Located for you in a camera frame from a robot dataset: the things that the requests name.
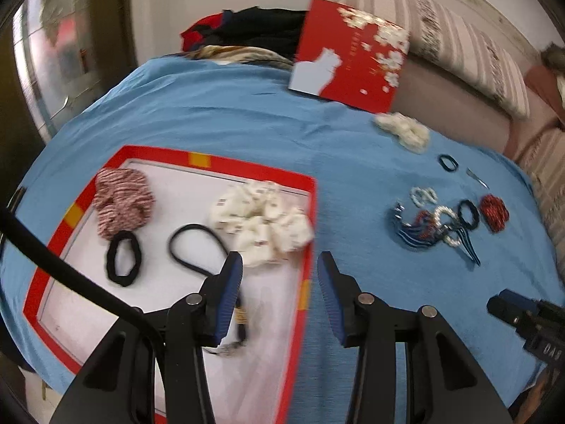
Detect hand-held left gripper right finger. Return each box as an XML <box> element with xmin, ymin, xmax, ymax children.
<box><xmin>317</xmin><ymin>251</ymin><xmax>515</xmax><ymax>424</ymax></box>

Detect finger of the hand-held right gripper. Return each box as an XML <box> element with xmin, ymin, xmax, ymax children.
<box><xmin>487</xmin><ymin>289</ymin><xmax>537</xmax><ymax>328</ymax></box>

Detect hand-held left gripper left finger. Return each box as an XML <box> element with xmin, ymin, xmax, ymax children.
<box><xmin>49</xmin><ymin>251</ymin><xmax>244</xmax><ymax>424</ymax></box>

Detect black strap bracelet gold clasp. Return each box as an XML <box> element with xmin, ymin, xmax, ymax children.
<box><xmin>207</xmin><ymin>294</ymin><xmax>249</xmax><ymax>358</ymax></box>

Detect red box tray white inside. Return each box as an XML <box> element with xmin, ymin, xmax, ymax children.
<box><xmin>22</xmin><ymin>145</ymin><xmax>317</xmax><ymax>424</ymax></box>

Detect thin black hair band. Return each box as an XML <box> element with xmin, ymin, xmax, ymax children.
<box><xmin>168</xmin><ymin>224</ymin><xmax>230</xmax><ymax>281</ymax></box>

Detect thin dark blue hair bands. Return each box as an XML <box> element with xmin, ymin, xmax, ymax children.
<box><xmin>454</xmin><ymin>227</ymin><xmax>483</xmax><ymax>269</ymax></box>

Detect white patterned scrunchie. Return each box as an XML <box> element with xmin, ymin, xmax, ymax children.
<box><xmin>211</xmin><ymin>181</ymin><xmax>315</xmax><ymax>268</ymax></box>

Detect red black scrunchie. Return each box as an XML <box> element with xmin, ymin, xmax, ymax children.
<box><xmin>480</xmin><ymin>194</ymin><xmax>509</xmax><ymax>235</ymax></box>

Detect silver hair clip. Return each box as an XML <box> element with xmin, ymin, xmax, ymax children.
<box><xmin>465</xmin><ymin>168</ymin><xmax>492</xmax><ymax>188</ymax></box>

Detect red white striped scrunchie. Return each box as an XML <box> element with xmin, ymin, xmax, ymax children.
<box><xmin>93</xmin><ymin>167</ymin><xmax>156</xmax><ymax>241</ymax></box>

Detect blue cloth cover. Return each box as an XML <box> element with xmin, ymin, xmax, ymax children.
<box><xmin>0</xmin><ymin>55</ymin><xmax>558</xmax><ymax>424</ymax></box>

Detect cream fluffy scrunchie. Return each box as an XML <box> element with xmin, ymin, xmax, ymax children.
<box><xmin>374</xmin><ymin>112</ymin><xmax>431</xmax><ymax>154</ymax></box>

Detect brown sofa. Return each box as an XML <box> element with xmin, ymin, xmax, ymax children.
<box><xmin>391</xmin><ymin>57</ymin><xmax>565</xmax><ymax>162</ymax></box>

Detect red box lid white flowers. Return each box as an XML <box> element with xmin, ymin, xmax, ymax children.
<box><xmin>289</xmin><ymin>0</ymin><xmax>410</xmax><ymax>114</ymax></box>

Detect tan patterned cloth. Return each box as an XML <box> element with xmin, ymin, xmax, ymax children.
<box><xmin>185</xmin><ymin>45</ymin><xmax>294</xmax><ymax>70</ymax></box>

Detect brown fur item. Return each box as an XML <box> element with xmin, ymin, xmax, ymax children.
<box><xmin>541</xmin><ymin>42</ymin><xmax>565</xmax><ymax>76</ymax></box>

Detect pile of dark clothes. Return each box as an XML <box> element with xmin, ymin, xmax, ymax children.
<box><xmin>180</xmin><ymin>6</ymin><xmax>310</xmax><ymax>60</ymax></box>

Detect striped cushion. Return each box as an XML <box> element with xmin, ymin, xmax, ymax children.
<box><xmin>331</xmin><ymin>0</ymin><xmax>530</xmax><ymax>120</ymax></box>

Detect black blue hair tie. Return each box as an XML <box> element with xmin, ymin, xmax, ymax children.
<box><xmin>457</xmin><ymin>200</ymin><xmax>481</xmax><ymax>230</ymax></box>

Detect blue striped hair tie bundle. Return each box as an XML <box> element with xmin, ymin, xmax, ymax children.
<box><xmin>391</xmin><ymin>203</ymin><xmax>442</xmax><ymax>252</ymax></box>

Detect large pearl beaded hair tie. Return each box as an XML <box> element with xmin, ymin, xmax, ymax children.
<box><xmin>432</xmin><ymin>205</ymin><xmax>464</xmax><ymax>249</ymax></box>

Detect thick black hair tie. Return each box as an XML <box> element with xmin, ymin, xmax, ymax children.
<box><xmin>105</xmin><ymin>230</ymin><xmax>144</xmax><ymax>287</ymax></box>

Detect small white beaded hair tie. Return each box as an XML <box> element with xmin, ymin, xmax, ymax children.
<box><xmin>410</xmin><ymin>187</ymin><xmax>439</xmax><ymax>207</ymax></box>

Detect black cable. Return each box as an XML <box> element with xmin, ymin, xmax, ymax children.
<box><xmin>0</xmin><ymin>207</ymin><xmax>166</xmax><ymax>354</ymax></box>

